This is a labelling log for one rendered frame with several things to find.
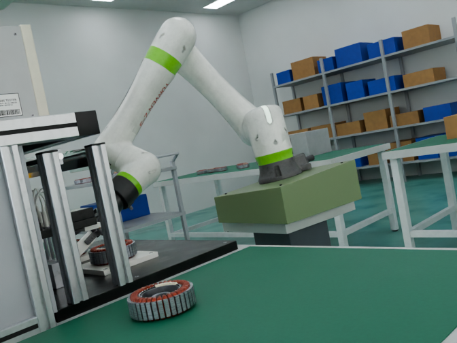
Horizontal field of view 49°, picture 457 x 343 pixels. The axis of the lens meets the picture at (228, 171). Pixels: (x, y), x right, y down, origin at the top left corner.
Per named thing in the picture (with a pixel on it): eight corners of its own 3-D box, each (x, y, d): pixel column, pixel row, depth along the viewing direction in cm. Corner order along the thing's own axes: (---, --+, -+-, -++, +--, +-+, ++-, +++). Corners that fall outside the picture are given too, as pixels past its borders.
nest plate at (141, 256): (124, 254, 132) (124, 250, 132) (158, 256, 122) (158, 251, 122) (72, 272, 122) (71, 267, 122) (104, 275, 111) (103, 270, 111)
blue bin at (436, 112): (436, 118, 709) (434, 105, 708) (463, 114, 684) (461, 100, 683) (424, 122, 678) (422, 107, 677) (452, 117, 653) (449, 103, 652)
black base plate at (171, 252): (103, 246, 169) (101, 239, 169) (238, 249, 123) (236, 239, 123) (-50, 294, 136) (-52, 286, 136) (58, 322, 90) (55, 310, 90)
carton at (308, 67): (307, 79, 848) (304, 62, 846) (328, 74, 819) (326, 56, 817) (293, 81, 819) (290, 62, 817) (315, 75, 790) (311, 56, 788)
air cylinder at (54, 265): (62, 279, 116) (57, 256, 116) (78, 281, 111) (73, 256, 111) (41, 286, 113) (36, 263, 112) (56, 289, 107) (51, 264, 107)
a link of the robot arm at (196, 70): (275, 130, 194) (175, 28, 188) (286, 126, 178) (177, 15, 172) (251, 154, 193) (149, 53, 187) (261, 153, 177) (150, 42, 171)
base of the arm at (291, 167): (302, 167, 188) (298, 152, 188) (332, 162, 176) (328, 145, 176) (250, 186, 172) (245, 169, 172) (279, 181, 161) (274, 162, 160)
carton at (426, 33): (416, 50, 712) (413, 33, 710) (442, 43, 686) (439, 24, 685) (404, 50, 683) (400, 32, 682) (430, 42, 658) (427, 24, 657)
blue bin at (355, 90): (362, 99, 784) (358, 82, 783) (378, 94, 765) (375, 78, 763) (347, 101, 754) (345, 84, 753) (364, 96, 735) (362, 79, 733)
